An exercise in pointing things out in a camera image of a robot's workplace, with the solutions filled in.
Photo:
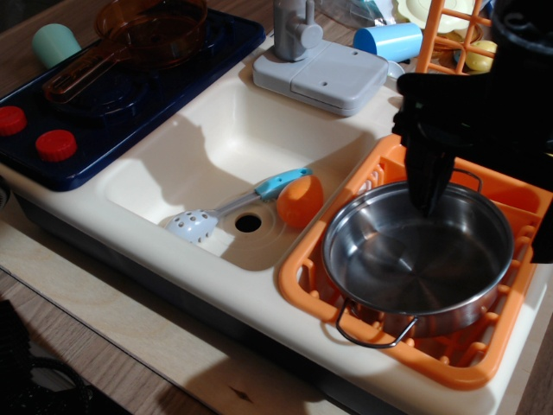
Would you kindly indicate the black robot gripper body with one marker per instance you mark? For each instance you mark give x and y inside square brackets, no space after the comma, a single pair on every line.
[501,120]

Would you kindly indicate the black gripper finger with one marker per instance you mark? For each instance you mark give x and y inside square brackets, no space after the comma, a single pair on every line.
[543,242]
[428,170]

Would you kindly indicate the stainless steel pan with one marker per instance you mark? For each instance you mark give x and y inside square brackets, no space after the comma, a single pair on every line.
[422,276]

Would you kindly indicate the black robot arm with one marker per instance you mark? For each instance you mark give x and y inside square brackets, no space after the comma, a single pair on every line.
[523,33]

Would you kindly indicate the orange plastic drying rack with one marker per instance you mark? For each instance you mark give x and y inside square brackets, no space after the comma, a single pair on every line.
[465,359]

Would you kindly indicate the cream toy sink unit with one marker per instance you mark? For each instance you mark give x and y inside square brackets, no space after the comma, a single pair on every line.
[257,275]

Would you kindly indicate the yellow toy lemon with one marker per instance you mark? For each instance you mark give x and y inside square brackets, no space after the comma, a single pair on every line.
[479,62]

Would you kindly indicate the grey toy faucet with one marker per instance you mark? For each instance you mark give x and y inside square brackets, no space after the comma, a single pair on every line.
[303,66]

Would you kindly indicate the light blue cup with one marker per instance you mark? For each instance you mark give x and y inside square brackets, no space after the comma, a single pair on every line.
[397,42]

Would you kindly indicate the orange plastic egg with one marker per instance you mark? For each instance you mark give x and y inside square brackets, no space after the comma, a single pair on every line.
[300,201]

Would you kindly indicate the pale yellow plate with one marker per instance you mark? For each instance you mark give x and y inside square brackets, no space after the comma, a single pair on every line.
[417,11]

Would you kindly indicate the amber transparent saucepan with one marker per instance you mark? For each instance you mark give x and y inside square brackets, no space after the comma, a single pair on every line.
[142,35]

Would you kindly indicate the dark blue toy stovetop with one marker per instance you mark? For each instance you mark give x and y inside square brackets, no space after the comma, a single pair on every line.
[120,108]

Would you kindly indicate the red stove knob front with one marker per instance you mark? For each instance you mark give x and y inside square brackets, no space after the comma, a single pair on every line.
[56,145]

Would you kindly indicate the red stove knob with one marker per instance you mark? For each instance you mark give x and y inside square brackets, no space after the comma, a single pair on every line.
[12,120]
[56,145]

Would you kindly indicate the mint green cup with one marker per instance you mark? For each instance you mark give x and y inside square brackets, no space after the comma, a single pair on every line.
[53,44]

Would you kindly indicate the red stove knob rear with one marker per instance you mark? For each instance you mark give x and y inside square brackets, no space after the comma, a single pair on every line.
[12,120]

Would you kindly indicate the orange wire basket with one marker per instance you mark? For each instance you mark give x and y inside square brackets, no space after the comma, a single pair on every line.
[441,54]

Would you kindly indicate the slotted spoon blue handle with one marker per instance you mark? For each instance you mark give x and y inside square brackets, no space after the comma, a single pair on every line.
[194,226]

